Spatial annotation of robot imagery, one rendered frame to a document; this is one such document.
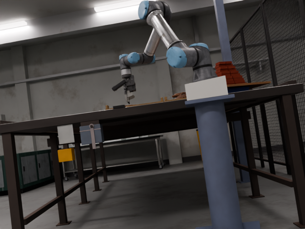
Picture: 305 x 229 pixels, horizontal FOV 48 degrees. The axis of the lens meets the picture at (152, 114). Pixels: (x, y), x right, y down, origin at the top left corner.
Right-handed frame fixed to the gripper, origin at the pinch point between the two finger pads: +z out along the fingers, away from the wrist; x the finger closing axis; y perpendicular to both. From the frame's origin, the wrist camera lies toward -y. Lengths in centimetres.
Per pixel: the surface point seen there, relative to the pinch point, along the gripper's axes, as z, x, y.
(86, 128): 15.2, -26.2, -25.4
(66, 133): 16.4, -24.2, -39.8
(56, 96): -110, 593, -231
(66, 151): 28, -27, -40
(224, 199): 65, -53, 51
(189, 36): -202, 561, 115
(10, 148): 21, -25, -76
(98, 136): 21.6, -25.9, -18.8
